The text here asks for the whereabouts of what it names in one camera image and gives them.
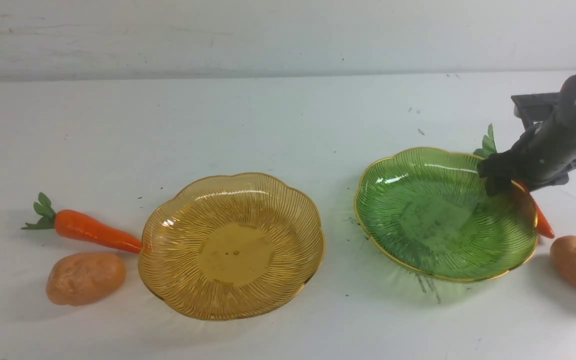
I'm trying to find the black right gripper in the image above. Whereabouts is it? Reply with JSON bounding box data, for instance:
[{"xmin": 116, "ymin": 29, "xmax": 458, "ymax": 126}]
[{"xmin": 477, "ymin": 74, "xmax": 576, "ymax": 198}]

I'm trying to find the orange toy carrot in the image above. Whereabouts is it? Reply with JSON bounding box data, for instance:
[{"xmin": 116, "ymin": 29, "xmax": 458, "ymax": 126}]
[
  {"xmin": 22, "ymin": 192, "xmax": 142, "ymax": 255},
  {"xmin": 473, "ymin": 123, "xmax": 555, "ymax": 239}
]

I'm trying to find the green ribbed plastic plate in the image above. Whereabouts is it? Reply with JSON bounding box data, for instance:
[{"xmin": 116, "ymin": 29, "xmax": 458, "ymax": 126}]
[{"xmin": 354, "ymin": 146, "xmax": 540, "ymax": 283}]

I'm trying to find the amber ribbed plastic plate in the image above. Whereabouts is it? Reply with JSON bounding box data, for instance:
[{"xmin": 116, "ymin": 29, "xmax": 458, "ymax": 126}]
[{"xmin": 137, "ymin": 172, "xmax": 326, "ymax": 321}]

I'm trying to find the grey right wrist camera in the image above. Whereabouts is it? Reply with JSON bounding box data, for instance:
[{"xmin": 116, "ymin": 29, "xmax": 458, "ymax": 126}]
[{"xmin": 510, "ymin": 92, "xmax": 560, "ymax": 130}]

